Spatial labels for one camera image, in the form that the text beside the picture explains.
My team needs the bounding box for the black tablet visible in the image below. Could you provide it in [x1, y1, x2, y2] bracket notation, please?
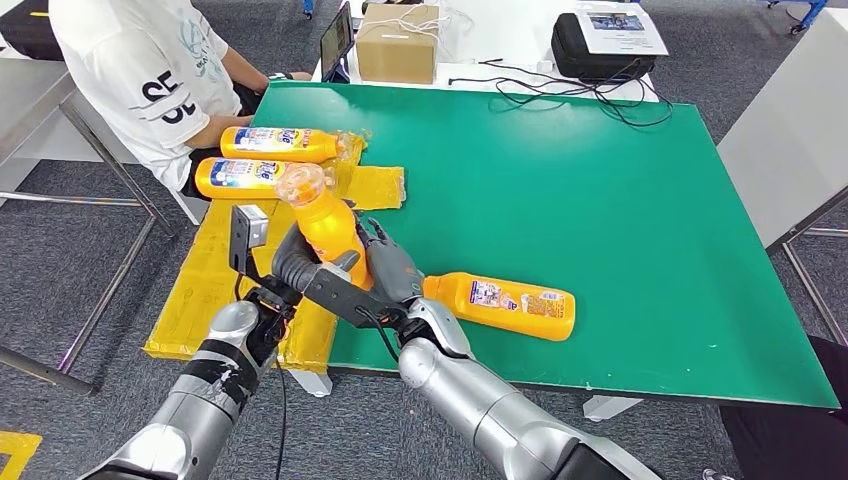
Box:
[319, 1, 356, 84]

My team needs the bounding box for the white cord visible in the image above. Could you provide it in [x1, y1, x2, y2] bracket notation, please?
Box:
[358, 2, 476, 65]

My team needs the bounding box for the person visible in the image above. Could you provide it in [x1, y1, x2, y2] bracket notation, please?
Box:
[47, 0, 313, 200]

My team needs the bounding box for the yellow taped mat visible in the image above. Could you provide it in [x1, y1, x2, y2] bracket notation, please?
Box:
[143, 130, 407, 376]

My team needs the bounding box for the black carrying case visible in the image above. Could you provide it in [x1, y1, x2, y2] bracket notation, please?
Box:
[551, 11, 658, 83]

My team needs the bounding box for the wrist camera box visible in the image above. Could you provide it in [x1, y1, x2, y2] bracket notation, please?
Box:
[305, 264, 407, 331]
[229, 204, 270, 273]

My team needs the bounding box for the green table mat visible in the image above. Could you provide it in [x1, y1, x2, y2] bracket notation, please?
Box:
[250, 80, 841, 411]

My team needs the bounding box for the blue cart frame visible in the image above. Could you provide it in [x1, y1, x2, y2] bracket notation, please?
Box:
[768, 0, 831, 34]

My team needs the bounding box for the person's leg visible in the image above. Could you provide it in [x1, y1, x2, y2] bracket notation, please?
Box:
[718, 334, 848, 480]

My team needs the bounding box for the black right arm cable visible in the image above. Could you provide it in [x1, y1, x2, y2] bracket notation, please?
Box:
[356, 305, 402, 364]

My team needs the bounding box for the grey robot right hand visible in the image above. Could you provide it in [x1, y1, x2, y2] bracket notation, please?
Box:
[356, 217, 427, 309]

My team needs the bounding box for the black bag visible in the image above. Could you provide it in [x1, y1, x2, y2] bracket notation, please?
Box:
[0, 0, 66, 63]

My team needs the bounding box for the grey steel table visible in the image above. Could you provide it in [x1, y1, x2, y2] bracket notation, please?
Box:
[0, 59, 179, 399]

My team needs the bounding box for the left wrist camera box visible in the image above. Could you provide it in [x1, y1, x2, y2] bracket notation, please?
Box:
[229, 204, 270, 273]

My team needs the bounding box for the orange detergent bottle clear cap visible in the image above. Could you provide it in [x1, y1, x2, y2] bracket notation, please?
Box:
[193, 156, 337, 201]
[274, 163, 374, 293]
[421, 271, 577, 343]
[219, 126, 356, 165]

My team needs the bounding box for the yellow floor tape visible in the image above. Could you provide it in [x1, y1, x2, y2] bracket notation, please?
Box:
[0, 431, 43, 480]

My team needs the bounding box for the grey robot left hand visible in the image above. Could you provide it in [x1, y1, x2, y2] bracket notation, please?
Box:
[271, 222, 363, 294]

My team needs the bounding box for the white table foot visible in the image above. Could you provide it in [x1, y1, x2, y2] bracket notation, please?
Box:
[582, 396, 644, 423]
[290, 369, 335, 399]

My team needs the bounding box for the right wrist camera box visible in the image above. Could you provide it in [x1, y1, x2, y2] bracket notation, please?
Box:
[305, 264, 407, 331]

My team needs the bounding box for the white printed paper sheet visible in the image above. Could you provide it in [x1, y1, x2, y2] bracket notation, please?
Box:
[574, 2, 670, 57]

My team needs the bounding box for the white table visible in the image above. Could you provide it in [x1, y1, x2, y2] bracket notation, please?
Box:
[309, 0, 662, 105]

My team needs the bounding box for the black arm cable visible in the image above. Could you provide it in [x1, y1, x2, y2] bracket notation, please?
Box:
[272, 370, 289, 480]
[356, 305, 402, 364]

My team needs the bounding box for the brown cardboard box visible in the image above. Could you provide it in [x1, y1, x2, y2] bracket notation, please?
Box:
[355, 3, 441, 85]

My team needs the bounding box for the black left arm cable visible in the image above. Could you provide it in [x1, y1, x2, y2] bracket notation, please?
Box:
[272, 370, 289, 480]

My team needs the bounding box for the pale grey desk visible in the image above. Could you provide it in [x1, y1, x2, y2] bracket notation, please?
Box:
[717, 7, 848, 346]

